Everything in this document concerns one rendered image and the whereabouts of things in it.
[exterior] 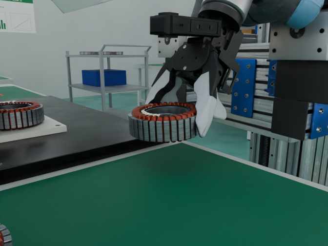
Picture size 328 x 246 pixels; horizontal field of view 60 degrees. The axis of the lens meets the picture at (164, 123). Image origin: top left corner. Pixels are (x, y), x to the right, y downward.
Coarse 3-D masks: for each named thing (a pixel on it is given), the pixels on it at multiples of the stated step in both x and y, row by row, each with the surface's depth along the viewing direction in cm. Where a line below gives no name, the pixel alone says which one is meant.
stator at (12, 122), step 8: (0, 104) 56; (8, 104) 57; (16, 104) 57; (24, 104) 57; (32, 104) 57; (40, 104) 57; (0, 112) 49; (8, 112) 50; (16, 112) 50; (24, 112) 51; (32, 112) 52; (40, 112) 54; (0, 120) 49; (8, 120) 49; (16, 120) 50; (24, 120) 51; (32, 120) 52; (40, 120) 54; (0, 128) 49; (8, 128) 50
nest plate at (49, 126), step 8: (48, 120) 58; (16, 128) 52; (24, 128) 52; (32, 128) 52; (40, 128) 52; (48, 128) 52; (56, 128) 53; (64, 128) 54; (0, 136) 47; (8, 136) 48; (16, 136) 49; (24, 136) 50; (32, 136) 50
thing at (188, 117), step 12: (144, 108) 44; (156, 108) 45; (168, 108) 45; (180, 108) 44; (192, 108) 41; (132, 120) 39; (144, 120) 38; (156, 120) 38; (168, 120) 37; (180, 120) 37; (192, 120) 38; (132, 132) 40; (144, 132) 38; (156, 132) 38; (168, 132) 37; (180, 132) 38; (192, 132) 39
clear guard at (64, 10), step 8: (56, 0) 62; (64, 0) 60; (72, 0) 58; (80, 0) 56; (88, 0) 54; (96, 0) 53; (104, 0) 51; (64, 8) 63; (72, 8) 61; (80, 8) 59
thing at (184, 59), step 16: (208, 16) 45; (224, 16) 44; (240, 16) 44; (224, 32) 46; (240, 32) 47; (192, 48) 44; (208, 48) 41; (224, 48) 46; (176, 64) 45; (192, 64) 42; (224, 64) 44; (192, 80) 47; (224, 80) 45
